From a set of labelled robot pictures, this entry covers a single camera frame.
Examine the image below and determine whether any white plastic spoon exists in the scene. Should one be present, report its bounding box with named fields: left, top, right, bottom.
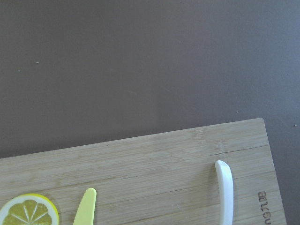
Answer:
left=215, top=160, right=234, bottom=225

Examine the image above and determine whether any single lemon slice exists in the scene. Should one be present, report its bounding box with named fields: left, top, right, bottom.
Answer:
left=0, top=193, right=60, bottom=225

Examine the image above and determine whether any bamboo cutting board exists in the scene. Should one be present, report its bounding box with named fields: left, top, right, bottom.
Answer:
left=0, top=118, right=286, bottom=225

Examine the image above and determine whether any yellow plastic knife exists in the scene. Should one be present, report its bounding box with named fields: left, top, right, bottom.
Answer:
left=73, top=187, right=97, bottom=225

